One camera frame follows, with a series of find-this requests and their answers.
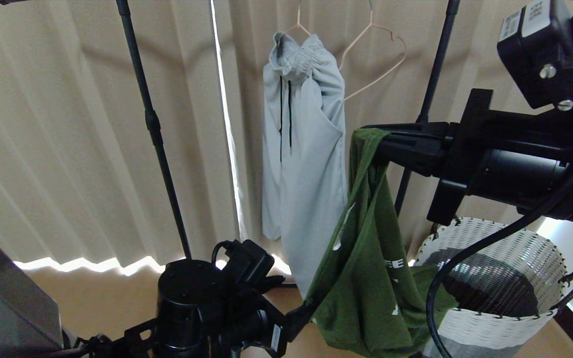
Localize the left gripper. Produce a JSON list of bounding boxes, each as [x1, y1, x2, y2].
[[226, 292, 291, 358]]

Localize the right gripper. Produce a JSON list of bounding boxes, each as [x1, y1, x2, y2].
[[361, 89, 573, 228]]

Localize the pale grey shorts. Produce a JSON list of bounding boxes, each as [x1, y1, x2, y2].
[[262, 32, 348, 299]]

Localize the green garment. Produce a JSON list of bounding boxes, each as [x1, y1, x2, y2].
[[304, 128, 459, 358]]

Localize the pink clothes hanger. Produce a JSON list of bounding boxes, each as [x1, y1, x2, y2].
[[339, 0, 407, 101], [276, 0, 313, 45]]

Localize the white laundry basket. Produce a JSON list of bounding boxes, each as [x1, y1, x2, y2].
[[413, 217, 573, 358]]

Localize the black clothes rack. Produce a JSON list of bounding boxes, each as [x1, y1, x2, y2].
[[0, 0, 461, 289]]

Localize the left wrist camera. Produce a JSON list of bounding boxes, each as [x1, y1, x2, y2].
[[211, 240, 276, 290]]

